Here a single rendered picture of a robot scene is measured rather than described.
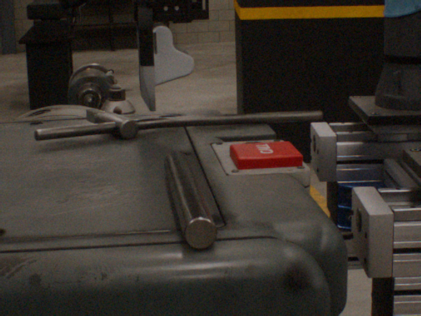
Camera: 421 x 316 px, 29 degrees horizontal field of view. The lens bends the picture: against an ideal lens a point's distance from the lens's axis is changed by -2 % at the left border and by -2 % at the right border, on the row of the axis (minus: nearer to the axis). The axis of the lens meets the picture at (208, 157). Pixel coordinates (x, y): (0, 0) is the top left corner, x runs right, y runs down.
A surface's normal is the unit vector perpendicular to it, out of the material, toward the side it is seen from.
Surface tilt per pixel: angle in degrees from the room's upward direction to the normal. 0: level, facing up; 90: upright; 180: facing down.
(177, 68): 83
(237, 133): 0
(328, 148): 90
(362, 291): 0
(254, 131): 0
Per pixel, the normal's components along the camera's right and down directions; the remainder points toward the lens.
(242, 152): -0.03, -0.97
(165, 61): 0.11, 0.10
